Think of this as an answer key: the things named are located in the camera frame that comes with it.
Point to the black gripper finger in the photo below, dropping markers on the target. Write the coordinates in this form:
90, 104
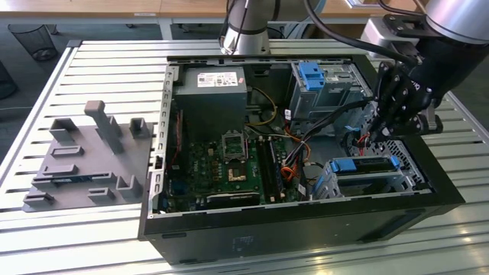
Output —
405, 106
388, 86

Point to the hard disk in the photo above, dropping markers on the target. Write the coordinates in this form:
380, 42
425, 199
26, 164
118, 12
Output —
366, 164

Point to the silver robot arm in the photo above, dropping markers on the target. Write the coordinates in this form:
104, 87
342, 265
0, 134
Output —
248, 23

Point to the blue disk carrier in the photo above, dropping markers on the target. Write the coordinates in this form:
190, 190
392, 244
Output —
310, 76

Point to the metal disk bay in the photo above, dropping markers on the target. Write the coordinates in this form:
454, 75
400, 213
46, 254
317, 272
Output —
381, 183

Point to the black RAM slot bank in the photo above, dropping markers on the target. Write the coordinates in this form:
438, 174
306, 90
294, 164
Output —
266, 166

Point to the metal drive cage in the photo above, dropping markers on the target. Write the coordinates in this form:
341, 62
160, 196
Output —
328, 97

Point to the grey power supply unit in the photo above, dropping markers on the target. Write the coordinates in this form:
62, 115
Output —
209, 109

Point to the black graphics card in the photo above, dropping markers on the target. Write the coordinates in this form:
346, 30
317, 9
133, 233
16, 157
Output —
233, 200

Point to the black PC case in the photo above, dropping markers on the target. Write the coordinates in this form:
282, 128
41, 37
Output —
266, 229

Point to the green motherboard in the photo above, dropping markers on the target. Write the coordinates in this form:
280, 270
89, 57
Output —
198, 166

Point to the grey parts rack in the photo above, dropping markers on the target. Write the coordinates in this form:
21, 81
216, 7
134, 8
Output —
94, 172

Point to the wooden desk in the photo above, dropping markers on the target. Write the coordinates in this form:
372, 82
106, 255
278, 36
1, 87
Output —
76, 7

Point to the green RAM stick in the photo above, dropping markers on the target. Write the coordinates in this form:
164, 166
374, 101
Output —
70, 180

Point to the black mesh wastebasket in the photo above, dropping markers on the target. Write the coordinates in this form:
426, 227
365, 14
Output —
33, 40

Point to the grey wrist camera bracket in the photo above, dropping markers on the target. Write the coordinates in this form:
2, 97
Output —
429, 120

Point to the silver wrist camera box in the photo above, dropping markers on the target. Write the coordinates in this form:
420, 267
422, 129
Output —
376, 34

